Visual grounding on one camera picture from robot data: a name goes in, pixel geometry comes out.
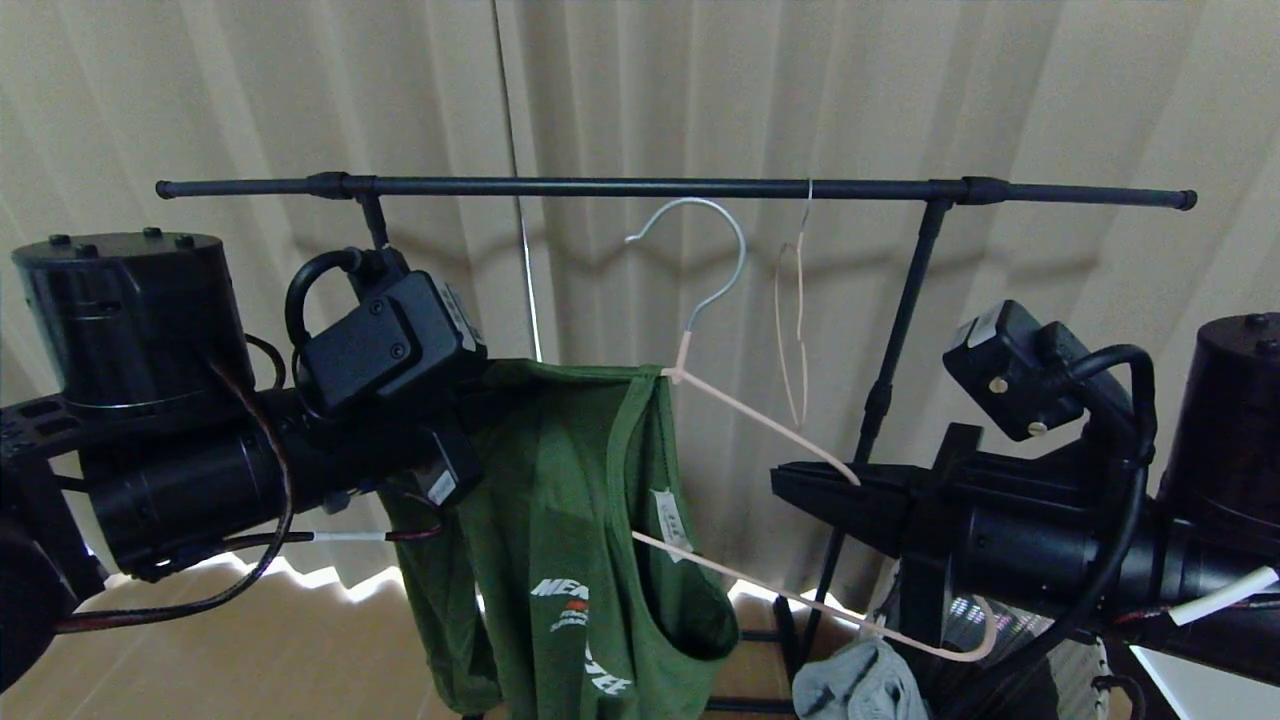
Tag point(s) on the white laundry basket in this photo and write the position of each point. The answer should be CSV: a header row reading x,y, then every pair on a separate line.
x,y
990,625

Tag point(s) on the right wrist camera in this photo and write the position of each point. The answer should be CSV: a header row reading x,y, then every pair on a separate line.
x,y
1010,370

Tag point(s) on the beige curtain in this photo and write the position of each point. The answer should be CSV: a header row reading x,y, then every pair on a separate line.
x,y
250,100

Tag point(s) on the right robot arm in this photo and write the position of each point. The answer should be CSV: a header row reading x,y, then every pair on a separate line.
x,y
1230,430

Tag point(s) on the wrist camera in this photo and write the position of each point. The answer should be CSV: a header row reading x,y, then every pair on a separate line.
x,y
1010,370
380,340

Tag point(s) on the pale grey garment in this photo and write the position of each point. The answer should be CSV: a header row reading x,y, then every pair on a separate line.
x,y
860,685

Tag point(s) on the black clothes rack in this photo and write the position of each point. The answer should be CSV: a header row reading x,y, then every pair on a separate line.
x,y
600,187

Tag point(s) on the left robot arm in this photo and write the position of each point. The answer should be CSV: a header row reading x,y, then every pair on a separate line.
x,y
130,310

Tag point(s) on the green printed shirt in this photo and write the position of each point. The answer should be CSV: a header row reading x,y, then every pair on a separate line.
x,y
560,500

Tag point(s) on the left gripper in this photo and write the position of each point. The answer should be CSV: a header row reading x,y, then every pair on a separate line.
x,y
200,490

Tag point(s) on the pink clothes hanger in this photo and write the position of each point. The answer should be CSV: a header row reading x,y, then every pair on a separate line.
x,y
801,300
760,422

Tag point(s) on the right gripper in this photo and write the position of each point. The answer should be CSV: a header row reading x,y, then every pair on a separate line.
x,y
1030,540

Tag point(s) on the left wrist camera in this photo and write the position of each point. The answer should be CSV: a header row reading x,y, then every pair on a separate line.
x,y
380,340

